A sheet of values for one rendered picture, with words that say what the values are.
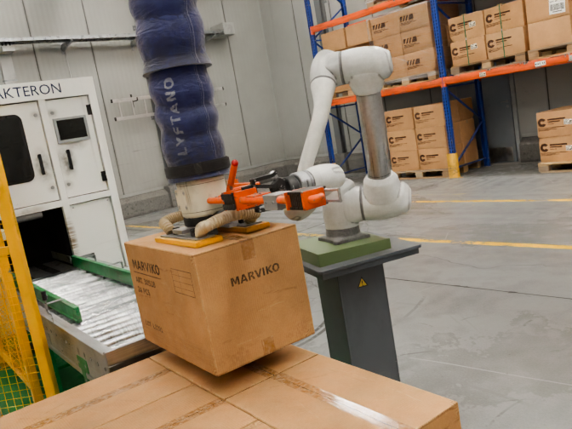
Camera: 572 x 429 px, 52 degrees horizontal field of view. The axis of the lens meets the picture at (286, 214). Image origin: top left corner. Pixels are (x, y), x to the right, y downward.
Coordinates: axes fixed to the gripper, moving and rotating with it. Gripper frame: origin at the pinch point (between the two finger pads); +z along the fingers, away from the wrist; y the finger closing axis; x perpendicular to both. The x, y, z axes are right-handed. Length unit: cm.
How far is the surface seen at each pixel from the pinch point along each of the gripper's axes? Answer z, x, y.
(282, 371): -5, 3, 61
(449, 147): -673, 450, 57
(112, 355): 31, 67, 56
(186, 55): 2, 16, -48
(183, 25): 1, 16, -57
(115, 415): 46, 25, 61
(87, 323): 18, 142, 62
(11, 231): 42, 143, 7
